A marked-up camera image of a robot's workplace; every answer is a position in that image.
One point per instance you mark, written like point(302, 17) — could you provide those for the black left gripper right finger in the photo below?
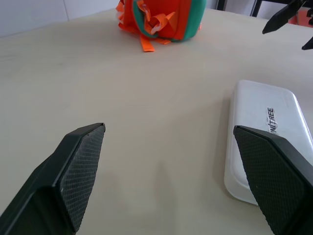
point(276, 181)

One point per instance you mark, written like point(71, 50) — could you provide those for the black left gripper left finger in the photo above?
point(61, 181)

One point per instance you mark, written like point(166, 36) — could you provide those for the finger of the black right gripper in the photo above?
point(308, 44)
point(283, 16)

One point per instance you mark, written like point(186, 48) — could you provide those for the orange and green fabric bag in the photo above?
point(161, 19)

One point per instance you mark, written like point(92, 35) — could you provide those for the orange box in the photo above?
point(304, 16)

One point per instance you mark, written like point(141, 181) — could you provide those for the white power bank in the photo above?
point(259, 107)

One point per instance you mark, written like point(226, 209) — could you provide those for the black metal frame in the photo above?
point(256, 6)

